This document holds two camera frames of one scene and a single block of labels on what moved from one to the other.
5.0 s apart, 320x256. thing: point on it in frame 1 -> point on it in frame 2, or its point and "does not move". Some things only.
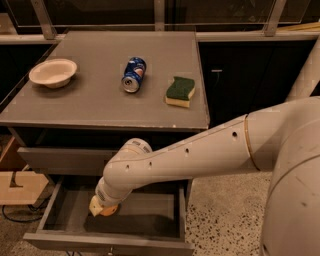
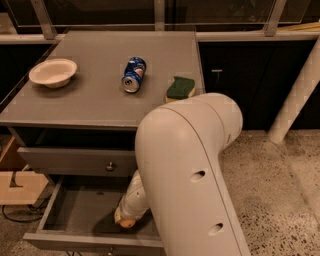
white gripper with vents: (102, 197) -> (128, 209)
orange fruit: (109, 211) -> (128, 223)
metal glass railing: (44, 21) does not move
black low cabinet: (244, 77) does not move
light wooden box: (18, 186) does not move
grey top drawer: (56, 161) does not move
